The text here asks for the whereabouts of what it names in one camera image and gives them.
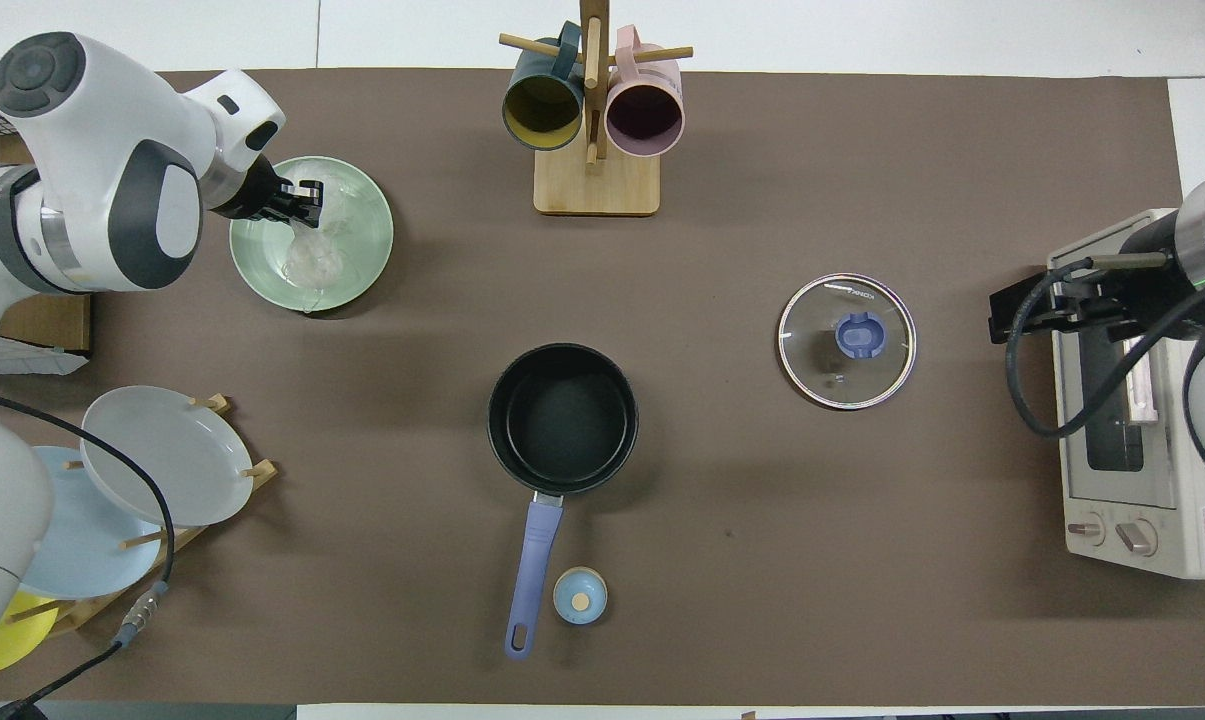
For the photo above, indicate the wooden mug tree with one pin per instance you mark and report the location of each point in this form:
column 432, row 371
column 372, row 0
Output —
column 596, row 185

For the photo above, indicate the small blue jar wooden knob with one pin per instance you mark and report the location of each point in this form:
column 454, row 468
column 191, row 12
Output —
column 580, row 596

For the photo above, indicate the light blue round plate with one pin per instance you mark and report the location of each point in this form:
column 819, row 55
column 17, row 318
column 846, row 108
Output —
column 92, row 540

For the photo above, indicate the dark teal mug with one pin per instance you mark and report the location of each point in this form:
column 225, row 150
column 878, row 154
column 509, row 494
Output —
column 542, row 110

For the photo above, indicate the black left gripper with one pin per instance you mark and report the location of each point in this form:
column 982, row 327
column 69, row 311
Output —
column 262, row 195

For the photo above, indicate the wooden plate rack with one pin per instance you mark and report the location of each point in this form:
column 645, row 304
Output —
column 187, row 535

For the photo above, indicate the white vermicelli bundle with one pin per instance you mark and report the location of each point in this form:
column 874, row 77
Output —
column 314, row 262

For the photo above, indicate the green round plate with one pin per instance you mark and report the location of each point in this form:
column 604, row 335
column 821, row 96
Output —
column 362, row 230

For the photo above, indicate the yellow round plate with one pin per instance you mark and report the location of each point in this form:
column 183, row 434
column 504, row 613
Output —
column 17, row 640

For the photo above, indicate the beige toaster oven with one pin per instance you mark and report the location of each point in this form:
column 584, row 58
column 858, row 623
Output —
column 1102, row 490

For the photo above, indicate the glass lid with blue knob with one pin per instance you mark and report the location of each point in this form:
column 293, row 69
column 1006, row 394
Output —
column 847, row 345

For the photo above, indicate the grey round plate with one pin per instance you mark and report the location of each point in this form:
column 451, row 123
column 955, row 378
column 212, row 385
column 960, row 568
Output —
column 177, row 450

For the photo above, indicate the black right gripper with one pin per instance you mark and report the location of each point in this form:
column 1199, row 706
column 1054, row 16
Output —
column 1024, row 305

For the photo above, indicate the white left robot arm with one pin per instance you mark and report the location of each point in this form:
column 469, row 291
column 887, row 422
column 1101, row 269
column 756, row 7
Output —
column 92, row 160

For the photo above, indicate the brown table mat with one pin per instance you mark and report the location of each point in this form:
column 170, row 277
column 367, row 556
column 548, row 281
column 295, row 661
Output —
column 812, row 500

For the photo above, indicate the pink mug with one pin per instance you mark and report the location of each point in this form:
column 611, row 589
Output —
column 645, row 115

